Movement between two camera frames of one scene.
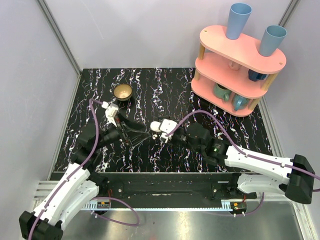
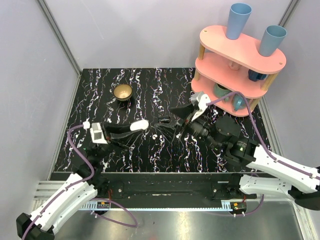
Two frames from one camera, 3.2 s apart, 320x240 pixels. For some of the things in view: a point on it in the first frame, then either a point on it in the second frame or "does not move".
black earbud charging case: x=163 y=117 does not move
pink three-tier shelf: x=232 y=75 does not move
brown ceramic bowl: x=122 y=92 does not move
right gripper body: x=180 y=138 -> x=200 y=128
